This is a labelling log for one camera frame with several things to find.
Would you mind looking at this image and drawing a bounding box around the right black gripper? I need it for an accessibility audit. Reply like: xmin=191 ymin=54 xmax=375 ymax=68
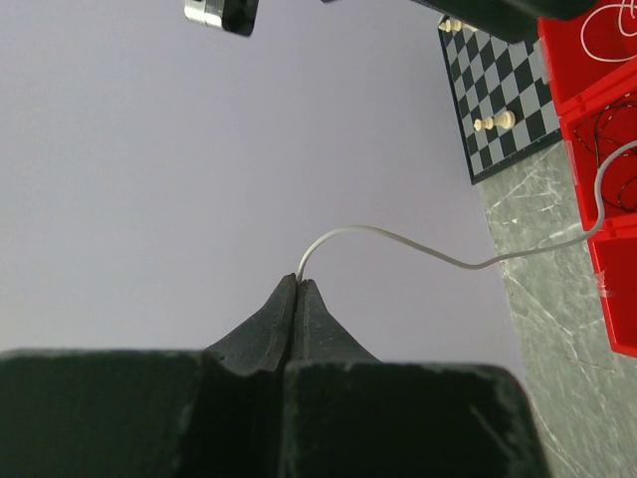
xmin=413 ymin=0 xmax=595 ymax=43

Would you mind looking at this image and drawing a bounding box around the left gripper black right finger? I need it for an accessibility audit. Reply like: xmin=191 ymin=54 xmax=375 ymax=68
xmin=291 ymin=280 xmax=380 ymax=366

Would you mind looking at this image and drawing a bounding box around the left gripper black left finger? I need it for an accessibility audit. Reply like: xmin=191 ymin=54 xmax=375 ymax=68
xmin=206 ymin=274 xmax=298 ymax=376

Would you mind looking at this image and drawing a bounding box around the red three-compartment plastic tray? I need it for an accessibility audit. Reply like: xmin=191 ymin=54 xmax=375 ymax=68
xmin=538 ymin=1 xmax=636 ymax=357

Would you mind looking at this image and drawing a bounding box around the black thin cable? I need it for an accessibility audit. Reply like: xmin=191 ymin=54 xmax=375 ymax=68
xmin=571 ymin=99 xmax=637 ymax=213

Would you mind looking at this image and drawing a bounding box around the white thin cable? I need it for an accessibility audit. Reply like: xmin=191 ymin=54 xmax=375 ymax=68
xmin=297 ymin=0 xmax=637 ymax=280

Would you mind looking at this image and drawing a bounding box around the black grey chessboard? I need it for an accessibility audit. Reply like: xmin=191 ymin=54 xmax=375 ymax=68
xmin=438 ymin=24 xmax=561 ymax=184

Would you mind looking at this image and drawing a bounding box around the cream chess piece right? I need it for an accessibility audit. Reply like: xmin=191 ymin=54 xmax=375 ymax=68
xmin=438 ymin=18 xmax=463 ymax=33

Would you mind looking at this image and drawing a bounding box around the cream chess piece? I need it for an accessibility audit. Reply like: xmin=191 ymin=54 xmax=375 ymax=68
xmin=473 ymin=111 xmax=517 ymax=131
xmin=438 ymin=18 xmax=463 ymax=33

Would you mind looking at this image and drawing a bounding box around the cream chess piece left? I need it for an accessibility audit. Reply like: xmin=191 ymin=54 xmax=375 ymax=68
xmin=473 ymin=111 xmax=517 ymax=131

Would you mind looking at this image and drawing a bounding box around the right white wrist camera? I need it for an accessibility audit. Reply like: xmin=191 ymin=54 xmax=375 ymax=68
xmin=183 ymin=0 xmax=259 ymax=37

